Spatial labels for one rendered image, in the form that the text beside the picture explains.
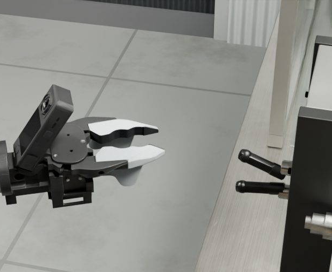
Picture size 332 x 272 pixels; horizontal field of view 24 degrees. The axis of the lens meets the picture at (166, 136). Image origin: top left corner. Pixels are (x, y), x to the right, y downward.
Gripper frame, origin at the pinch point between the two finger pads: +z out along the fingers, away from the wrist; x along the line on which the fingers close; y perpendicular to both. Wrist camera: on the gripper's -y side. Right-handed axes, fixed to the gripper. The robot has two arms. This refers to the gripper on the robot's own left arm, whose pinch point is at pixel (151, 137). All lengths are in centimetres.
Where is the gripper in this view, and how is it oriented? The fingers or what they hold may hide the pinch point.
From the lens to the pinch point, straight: 103.0
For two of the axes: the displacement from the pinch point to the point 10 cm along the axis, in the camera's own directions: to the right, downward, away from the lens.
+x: 2.1, 6.7, -7.1
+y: -0.3, 7.3, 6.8
